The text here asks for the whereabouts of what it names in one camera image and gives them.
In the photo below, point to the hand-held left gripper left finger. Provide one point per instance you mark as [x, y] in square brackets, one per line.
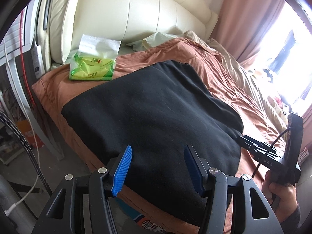
[123, 170]

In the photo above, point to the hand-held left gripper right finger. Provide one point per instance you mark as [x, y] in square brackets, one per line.
[192, 173]

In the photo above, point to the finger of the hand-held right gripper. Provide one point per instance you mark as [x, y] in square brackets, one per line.
[253, 146]

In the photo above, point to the black long-sleeved shirt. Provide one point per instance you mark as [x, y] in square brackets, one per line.
[151, 117]

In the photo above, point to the person's right forearm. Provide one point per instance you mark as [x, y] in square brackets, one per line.
[292, 220]

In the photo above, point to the person's right hand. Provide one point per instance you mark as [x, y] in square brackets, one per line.
[285, 199]

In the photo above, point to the beige duvet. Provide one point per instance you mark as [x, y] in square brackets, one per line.
[243, 78]

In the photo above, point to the black and white plush toy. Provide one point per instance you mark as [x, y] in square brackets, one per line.
[268, 76]

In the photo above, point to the dark hanging garment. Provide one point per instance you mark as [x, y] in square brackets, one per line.
[282, 53]

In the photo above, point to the orange cardboard box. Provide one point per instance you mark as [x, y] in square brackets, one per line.
[26, 134]

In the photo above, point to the window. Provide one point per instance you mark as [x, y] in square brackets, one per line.
[302, 53]

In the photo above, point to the green tissue pack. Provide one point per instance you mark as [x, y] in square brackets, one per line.
[92, 68]

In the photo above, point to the orange-brown blanket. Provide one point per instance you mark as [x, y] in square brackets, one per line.
[136, 58]

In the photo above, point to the pink curtain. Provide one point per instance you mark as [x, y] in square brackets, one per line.
[243, 17]

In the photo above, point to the cream pillow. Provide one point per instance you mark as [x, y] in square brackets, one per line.
[156, 40]

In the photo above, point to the white power strip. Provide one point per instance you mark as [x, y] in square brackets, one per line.
[37, 63]

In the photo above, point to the cream padded headboard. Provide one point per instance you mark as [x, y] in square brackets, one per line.
[146, 7]

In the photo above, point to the white slatted panel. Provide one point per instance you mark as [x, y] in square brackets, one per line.
[17, 34]

